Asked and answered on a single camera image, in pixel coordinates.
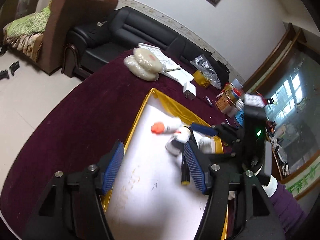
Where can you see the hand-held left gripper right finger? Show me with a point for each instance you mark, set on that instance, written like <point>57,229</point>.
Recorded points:
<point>197,170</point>

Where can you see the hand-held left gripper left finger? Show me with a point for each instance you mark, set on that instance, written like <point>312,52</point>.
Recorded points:
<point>113,170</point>

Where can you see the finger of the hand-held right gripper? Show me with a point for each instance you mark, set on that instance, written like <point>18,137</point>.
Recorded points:
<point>202,128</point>
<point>178,145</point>

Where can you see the white bottle red band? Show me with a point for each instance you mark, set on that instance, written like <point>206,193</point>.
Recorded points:
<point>181,136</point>

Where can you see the yellow capped black marker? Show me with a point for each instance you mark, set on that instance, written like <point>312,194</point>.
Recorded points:
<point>185,175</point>

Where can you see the small white bottle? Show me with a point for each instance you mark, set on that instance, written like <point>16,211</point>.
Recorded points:
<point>207,143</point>

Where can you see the white tube orange cap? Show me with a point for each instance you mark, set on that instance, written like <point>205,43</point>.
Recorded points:
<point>172,126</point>

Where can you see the yellow box white inside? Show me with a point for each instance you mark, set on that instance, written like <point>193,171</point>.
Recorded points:
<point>155,205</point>

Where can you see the person's right hand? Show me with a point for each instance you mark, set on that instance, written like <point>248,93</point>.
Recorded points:
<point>270,187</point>

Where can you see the clear jar blue label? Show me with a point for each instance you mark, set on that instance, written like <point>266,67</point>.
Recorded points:
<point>240,118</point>

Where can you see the white plastic tub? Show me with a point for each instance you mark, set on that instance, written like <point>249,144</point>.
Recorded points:
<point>238,108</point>

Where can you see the clutter pile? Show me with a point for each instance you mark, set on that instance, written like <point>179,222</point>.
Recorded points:
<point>275,142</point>

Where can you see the amber plastic jar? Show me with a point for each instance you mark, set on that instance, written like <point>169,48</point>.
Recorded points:
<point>223,101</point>

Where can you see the toothpick jar red lid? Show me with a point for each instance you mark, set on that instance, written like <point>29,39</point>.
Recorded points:
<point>235,90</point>

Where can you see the window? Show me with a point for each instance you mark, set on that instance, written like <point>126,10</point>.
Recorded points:
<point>287,97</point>

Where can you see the white charger plug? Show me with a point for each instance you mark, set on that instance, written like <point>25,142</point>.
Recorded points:
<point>189,90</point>

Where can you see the yellow tape roll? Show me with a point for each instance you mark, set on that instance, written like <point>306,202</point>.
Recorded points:
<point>198,77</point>

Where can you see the white papers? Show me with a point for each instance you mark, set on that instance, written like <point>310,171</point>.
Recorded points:
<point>175,73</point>

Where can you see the clear plastic bag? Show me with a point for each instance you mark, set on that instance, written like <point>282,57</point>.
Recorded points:
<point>205,65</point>

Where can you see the wooden partition cabinet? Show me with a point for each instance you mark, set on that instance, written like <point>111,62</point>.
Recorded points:
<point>290,40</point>

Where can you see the black leather sofa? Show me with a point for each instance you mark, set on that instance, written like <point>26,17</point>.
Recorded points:
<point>105,45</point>

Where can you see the black plastic part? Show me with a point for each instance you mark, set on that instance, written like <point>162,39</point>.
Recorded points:
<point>14,67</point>
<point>4,75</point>

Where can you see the brown armchair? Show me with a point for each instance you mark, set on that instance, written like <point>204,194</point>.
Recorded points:
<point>70,17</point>

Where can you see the green patterned blanket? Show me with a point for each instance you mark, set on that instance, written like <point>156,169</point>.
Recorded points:
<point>27,22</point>

